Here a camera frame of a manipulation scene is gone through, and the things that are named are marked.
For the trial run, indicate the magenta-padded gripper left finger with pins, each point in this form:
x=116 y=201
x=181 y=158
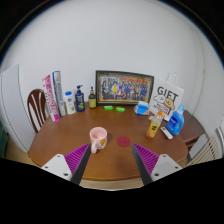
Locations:
x=76 y=160

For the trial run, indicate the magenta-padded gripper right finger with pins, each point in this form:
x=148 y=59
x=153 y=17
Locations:
x=146 y=160

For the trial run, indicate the orange-capped juice bottle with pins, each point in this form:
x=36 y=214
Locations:
x=154 y=128

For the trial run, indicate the flat round red coaster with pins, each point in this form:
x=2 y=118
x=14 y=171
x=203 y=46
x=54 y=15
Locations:
x=123 y=141

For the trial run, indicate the pink mug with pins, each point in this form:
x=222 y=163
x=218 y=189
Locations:
x=98 y=136

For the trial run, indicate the white remote control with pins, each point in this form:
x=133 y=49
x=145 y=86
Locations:
x=166 y=132

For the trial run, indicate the blue detergent bottle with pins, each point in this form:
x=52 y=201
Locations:
x=175 y=122

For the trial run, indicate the blue tissue pack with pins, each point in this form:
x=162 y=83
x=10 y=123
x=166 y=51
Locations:
x=142 y=109

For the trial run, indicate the dark wooden side table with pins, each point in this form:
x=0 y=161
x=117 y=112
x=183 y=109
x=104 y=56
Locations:
x=192 y=128

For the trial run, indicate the white shampoo bottle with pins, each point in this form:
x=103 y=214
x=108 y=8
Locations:
x=70 y=104

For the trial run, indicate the small green box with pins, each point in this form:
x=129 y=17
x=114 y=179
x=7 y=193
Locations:
x=108 y=108
x=120 y=109

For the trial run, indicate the dark blue pump bottle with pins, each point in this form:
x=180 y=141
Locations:
x=80 y=101

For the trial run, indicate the brown pump bottle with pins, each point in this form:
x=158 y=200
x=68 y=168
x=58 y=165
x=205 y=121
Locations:
x=92 y=101

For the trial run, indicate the white radiator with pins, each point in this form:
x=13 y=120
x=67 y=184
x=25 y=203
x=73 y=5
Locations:
x=208 y=151

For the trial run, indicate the white paper gift bag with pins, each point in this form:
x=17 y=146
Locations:
x=166 y=96

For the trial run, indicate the tall pink white box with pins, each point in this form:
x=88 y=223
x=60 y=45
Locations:
x=50 y=98

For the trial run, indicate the tall white blue box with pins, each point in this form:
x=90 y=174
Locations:
x=59 y=94

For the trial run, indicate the brown wooden chair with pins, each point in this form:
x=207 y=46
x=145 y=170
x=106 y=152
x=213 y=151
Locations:
x=33 y=100

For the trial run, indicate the framed group photo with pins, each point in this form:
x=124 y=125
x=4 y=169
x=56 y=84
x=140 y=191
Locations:
x=124 y=87

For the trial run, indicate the white board panel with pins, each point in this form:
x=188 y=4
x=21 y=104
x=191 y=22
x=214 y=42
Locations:
x=15 y=103

